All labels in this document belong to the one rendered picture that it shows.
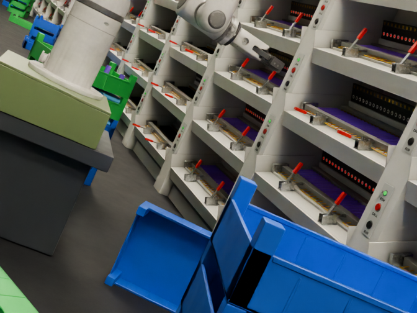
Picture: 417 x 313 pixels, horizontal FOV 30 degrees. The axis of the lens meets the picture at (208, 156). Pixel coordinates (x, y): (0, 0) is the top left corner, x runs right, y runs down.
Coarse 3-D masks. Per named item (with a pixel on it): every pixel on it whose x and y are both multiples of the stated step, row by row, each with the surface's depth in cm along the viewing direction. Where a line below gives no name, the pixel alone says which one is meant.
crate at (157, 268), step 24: (144, 216) 184; (168, 216) 179; (144, 240) 185; (168, 240) 184; (192, 240) 183; (120, 264) 186; (144, 264) 185; (168, 264) 184; (192, 264) 184; (144, 288) 186; (168, 288) 185
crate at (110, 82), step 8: (40, 40) 255; (32, 48) 255; (40, 48) 249; (48, 48) 244; (32, 56) 253; (112, 64) 270; (104, 72) 250; (112, 72) 271; (96, 80) 249; (104, 80) 251; (112, 80) 252; (120, 80) 253; (128, 80) 256; (136, 80) 256; (104, 88) 252; (112, 88) 253; (120, 88) 254; (128, 88) 256; (120, 96) 255; (128, 96) 257
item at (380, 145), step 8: (312, 112) 222; (320, 112) 216; (328, 120) 212; (336, 120) 207; (336, 128) 204; (344, 128) 202; (352, 128) 198; (360, 136) 194; (368, 136) 191; (376, 144) 187; (384, 144) 183; (384, 152) 181
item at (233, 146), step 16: (208, 112) 295; (224, 112) 278; (240, 112) 299; (256, 112) 284; (192, 128) 294; (208, 128) 277; (224, 128) 282; (240, 128) 278; (256, 128) 278; (208, 144) 274; (224, 144) 260; (240, 144) 253; (240, 160) 242
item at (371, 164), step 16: (288, 96) 226; (304, 96) 228; (320, 96) 229; (336, 96) 231; (288, 112) 224; (368, 112) 218; (288, 128) 224; (304, 128) 213; (320, 128) 207; (400, 128) 202; (320, 144) 203; (336, 144) 194; (352, 144) 191; (352, 160) 186; (368, 160) 179; (384, 160) 178; (368, 176) 179
